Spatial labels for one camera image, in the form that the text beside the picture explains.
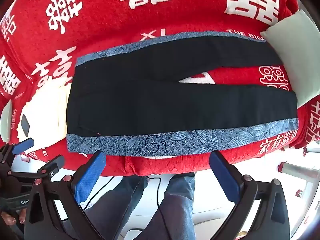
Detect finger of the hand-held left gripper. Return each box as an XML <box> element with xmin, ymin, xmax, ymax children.
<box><xmin>0</xmin><ymin>138</ymin><xmax>35</xmax><ymax>173</ymax></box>
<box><xmin>7</xmin><ymin>155</ymin><xmax>65</xmax><ymax>185</ymax></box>

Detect pale green pillow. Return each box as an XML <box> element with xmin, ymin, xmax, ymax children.
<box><xmin>0</xmin><ymin>99</ymin><xmax>13</xmax><ymax>143</ymax></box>
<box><xmin>260</xmin><ymin>9</ymin><xmax>320</xmax><ymax>108</ymax></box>

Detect cream cloth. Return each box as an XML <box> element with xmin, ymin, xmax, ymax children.
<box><xmin>16</xmin><ymin>84</ymin><xmax>73</xmax><ymax>148</ymax></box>

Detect person's left hand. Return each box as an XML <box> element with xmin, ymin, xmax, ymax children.
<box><xmin>0</xmin><ymin>209</ymin><xmax>27</xmax><ymax>230</ymax></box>

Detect person's left leg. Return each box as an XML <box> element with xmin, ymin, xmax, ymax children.
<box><xmin>85</xmin><ymin>176</ymin><xmax>150</xmax><ymax>240</ymax></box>

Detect black cable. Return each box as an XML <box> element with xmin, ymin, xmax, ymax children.
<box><xmin>146</xmin><ymin>176</ymin><xmax>162</xmax><ymax>208</ymax></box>

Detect red printed blanket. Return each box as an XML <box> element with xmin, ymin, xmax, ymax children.
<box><xmin>0</xmin><ymin>0</ymin><xmax>320</xmax><ymax>177</ymax></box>

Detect silver metal frame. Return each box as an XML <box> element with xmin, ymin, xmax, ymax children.
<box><xmin>277</xmin><ymin>146</ymin><xmax>320</xmax><ymax>198</ymax></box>

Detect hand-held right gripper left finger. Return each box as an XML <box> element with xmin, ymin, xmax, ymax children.
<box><xmin>25</xmin><ymin>151</ymin><xmax>107</xmax><ymax>240</ymax></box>

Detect black pants with blue stripe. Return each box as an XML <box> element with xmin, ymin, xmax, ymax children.
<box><xmin>66</xmin><ymin>31</ymin><xmax>299</xmax><ymax>158</ymax></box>

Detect black phone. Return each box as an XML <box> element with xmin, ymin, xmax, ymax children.
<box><xmin>20</xmin><ymin>114</ymin><xmax>31</xmax><ymax>138</ymax></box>

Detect person's right leg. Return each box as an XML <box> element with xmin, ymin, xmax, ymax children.
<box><xmin>139</xmin><ymin>172</ymin><xmax>197</xmax><ymax>240</ymax></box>

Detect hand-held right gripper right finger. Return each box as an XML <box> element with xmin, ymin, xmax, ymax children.
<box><xmin>209</xmin><ymin>151</ymin><xmax>290</xmax><ymax>240</ymax></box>

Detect person's leg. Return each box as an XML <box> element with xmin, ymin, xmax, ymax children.
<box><xmin>139</xmin><ymin>172</ymin><xmax>197</xmax><ymax>240</ymax></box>
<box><xmin>85</xmin><ymin>176</ymin><xmax>150</xmax><ymax>240</ymax></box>

